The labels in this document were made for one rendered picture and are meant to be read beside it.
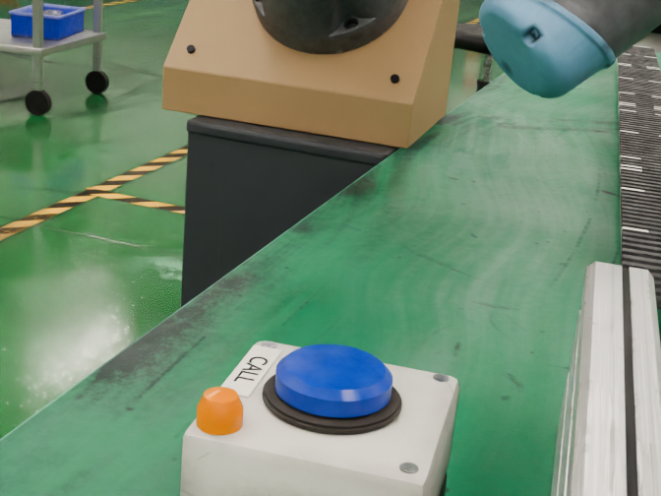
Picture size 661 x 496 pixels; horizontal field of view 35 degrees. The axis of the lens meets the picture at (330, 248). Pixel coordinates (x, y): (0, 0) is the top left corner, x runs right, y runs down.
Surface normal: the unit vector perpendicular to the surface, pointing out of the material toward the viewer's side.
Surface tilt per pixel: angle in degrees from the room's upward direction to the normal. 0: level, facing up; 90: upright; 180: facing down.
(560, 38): 78
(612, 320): 0
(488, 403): 0
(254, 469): 90
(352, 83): 47
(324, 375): 3
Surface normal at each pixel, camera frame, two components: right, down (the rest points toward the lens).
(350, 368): 0.13, -0.93
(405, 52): -0.16, -0.42
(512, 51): -0.79, 0.60
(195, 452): -0.25, 0.31
